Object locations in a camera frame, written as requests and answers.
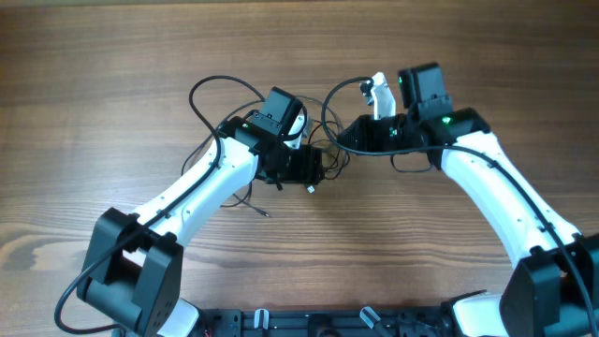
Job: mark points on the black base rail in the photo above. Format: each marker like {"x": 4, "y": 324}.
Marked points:
{"x": 404, "y": 322}

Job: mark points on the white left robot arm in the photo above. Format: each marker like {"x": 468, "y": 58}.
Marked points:
{"x": 133, "y": 267}

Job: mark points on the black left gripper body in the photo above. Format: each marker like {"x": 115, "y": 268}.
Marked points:
{"x": 294, "y": 166}

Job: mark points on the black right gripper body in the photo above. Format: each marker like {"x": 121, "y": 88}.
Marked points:
{"x": 390, "y": 132}

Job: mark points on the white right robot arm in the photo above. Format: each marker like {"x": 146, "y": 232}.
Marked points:
{"x": 553, "y": 289}

